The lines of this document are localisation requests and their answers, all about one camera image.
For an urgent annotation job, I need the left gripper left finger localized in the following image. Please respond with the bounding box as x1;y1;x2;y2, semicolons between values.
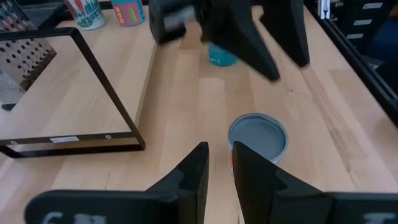
24;141;210;224

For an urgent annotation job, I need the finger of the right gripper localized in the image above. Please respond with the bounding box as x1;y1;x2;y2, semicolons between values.
259;0;311;68
198;0;281;83

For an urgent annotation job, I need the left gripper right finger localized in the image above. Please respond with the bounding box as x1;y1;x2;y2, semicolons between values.
232;141;398;224

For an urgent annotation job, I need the short teal tuna can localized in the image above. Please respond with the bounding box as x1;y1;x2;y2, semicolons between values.
207;43;241;68

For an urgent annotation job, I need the teal and pink corn can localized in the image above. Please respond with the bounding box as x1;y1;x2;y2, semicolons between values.
110;0;147;27

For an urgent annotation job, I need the black drawer cabinet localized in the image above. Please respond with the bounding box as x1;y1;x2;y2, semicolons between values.
337;0;398;55

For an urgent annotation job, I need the white mixed vegetables can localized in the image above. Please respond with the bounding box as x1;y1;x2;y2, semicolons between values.
63;0;107;31

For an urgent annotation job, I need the metal box grater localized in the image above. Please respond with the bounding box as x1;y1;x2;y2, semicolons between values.
0;0;58;111

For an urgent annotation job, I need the black table rig frame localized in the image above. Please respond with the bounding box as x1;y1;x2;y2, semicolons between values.
302;0;398;127

